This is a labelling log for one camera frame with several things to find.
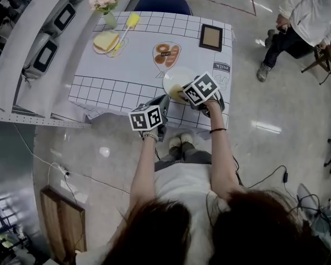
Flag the beaded wrist bracelet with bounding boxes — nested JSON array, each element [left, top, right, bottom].
[[141, 132, 160, 143]]

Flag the large white plate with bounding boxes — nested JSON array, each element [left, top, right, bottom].
[[162, 66, 199, 103]]

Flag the blue chair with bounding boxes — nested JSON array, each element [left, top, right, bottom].
[[134, 0, 193, 16]]

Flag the white cable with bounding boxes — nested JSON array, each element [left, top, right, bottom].
[[13, 123, 130, 195]]

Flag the yellow dish brush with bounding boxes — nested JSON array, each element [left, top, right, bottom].
[[111, 12, 141, 57]]

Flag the person's right shoe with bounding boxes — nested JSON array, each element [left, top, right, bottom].
[[180, 132, 194, 146]]

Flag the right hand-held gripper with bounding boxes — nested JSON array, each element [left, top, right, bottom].
[[177, 71, 226, 118]]

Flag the checked white tablecloth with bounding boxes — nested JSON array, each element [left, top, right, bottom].
[[68, 10, 234, 140]]

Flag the person's right forearm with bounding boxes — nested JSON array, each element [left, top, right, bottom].
[[209, 120, 243, 201]]

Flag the person's white shirt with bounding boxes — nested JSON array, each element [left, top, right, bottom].
[[74, 163, 232, 265]]

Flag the dark picture frame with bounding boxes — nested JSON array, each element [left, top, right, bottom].
[[199, 23, 223, 52]]

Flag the slice of toast bread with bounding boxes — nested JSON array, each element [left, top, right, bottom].
[[168, 83, 186, 100]]

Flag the white metal shelf rack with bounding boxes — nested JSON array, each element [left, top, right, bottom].
[[0, 0, 140, 129]]

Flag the white appliance with black screen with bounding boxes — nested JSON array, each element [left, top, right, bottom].
[[23, 33, 59, 79], [41, 0, 77, 35]]

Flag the person's gray trousers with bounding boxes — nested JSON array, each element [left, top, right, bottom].
[[154, 141, 212, 172]]

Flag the person's left forearm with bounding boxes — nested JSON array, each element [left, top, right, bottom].
[[129, 138, 159, 212]]

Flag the small pale plate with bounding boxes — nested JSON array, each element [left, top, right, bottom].
[[93, 30, 121, 55]]

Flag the person's right hand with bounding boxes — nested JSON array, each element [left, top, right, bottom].
[[206, 99, 224, 123]]

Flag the person's left shoe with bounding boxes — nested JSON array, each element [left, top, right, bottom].
[[168, 136, 182, 150]]

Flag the wooden board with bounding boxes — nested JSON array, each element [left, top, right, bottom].
[[40, 185, 87, 263]]

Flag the person's shoe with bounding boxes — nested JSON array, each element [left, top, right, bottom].
[[168, 136, 182, 150], [180, 132, 194, 146]]

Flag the white power strip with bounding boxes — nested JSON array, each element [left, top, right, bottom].
[[57, 163, 72, 179]]

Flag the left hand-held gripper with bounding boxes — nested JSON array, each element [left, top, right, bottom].
[[129, 94, 171, 142]]

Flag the pale green vase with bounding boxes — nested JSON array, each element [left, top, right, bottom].
[[103, 11, 119, 30]]

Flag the brown metal side table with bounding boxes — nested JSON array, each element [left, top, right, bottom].
[[300, 39, 331, 86]]

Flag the black cable with adaptor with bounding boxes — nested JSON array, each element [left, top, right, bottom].
[[248, 165, 290, 189]]

